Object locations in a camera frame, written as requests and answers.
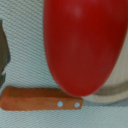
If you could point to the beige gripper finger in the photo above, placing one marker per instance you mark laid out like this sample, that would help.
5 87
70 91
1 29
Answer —
5 56

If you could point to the red toy tomato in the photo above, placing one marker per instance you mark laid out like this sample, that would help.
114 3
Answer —
83 40

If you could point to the woven beige placemat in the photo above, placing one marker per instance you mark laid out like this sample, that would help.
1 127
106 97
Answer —
22 21

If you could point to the round wooden plate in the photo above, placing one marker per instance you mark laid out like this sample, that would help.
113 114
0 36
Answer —
116 87

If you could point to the wooden handled fork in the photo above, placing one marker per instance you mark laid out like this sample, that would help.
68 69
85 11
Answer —
29 99

